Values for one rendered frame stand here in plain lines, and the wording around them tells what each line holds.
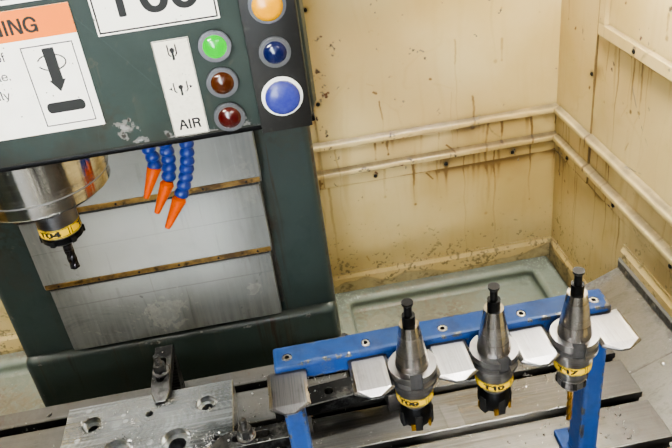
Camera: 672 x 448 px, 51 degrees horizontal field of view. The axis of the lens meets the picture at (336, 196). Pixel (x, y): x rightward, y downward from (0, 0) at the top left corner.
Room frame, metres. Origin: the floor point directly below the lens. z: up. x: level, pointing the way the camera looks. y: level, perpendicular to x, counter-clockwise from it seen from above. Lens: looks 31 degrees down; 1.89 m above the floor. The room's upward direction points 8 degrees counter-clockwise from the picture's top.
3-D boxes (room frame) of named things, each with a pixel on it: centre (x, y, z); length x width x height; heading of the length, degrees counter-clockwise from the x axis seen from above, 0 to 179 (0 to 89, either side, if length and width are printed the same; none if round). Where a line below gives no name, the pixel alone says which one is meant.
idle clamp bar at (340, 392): (0.91, 0.03, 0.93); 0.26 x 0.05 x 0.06; 99
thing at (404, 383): (0.68, -0.07, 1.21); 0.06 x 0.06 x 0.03
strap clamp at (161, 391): (0.96, 0.35, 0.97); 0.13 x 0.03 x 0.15; 4
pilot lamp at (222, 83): (0.57, 0.08, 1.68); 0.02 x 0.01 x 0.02; 94
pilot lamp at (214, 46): (0.57, 0.08, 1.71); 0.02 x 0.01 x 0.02; 94
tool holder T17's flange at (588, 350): (0.69, -0.29, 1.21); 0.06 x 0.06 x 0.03
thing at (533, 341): (0.69, -0.23, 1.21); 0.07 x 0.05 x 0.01; 4
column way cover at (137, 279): (1.20, 0.38, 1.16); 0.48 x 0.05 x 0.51; 94
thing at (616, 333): (0.70, -0.34, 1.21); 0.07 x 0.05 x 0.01; 4
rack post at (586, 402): (0.75, -0.34, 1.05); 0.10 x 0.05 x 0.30; 4
